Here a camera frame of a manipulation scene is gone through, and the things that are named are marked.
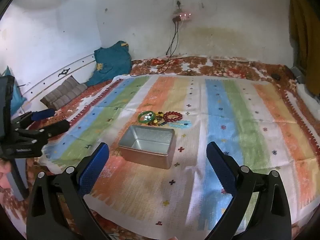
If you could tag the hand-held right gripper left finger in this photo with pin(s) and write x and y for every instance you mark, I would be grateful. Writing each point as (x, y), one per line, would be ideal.
(95, 170)

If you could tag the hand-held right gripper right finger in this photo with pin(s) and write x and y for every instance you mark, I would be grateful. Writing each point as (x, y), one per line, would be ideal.
(222, 167)

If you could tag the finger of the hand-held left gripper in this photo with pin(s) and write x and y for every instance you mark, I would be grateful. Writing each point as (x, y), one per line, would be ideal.
(57, 128)
(42, 114)

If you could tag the silver metal tin box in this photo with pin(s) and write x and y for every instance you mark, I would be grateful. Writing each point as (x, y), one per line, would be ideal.
(140, 155)

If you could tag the green bangle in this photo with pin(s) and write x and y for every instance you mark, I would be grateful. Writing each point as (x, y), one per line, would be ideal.
(140, 119)

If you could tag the white bead jewelry piece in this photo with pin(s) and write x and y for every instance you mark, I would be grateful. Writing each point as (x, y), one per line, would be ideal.
(148, 116)

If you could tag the light teal cloth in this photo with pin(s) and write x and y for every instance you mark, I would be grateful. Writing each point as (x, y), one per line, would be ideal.
(18, 97)

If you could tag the grey striped pillow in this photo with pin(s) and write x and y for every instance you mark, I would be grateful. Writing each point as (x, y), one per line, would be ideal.
(65, 92)

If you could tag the white bed headboard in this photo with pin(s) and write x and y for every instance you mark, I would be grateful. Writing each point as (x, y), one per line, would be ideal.
(50, 80)

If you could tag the striped pastel mat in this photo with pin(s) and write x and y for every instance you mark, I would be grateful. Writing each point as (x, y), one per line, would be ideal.
(225, 105)

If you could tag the teal garment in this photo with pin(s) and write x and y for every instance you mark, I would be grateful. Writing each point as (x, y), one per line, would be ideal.
(112, 60)

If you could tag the grey plastic box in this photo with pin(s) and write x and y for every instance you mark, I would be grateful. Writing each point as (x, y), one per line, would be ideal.
(297, 73)

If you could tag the yellow hanging cloth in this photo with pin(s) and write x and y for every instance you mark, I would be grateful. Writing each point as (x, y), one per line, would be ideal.
(305, 42)

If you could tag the pink power strip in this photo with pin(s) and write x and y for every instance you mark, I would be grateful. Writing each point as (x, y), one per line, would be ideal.
(183, 17)

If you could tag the black wall plug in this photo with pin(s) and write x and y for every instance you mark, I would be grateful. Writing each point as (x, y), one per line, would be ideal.
(178, 3)

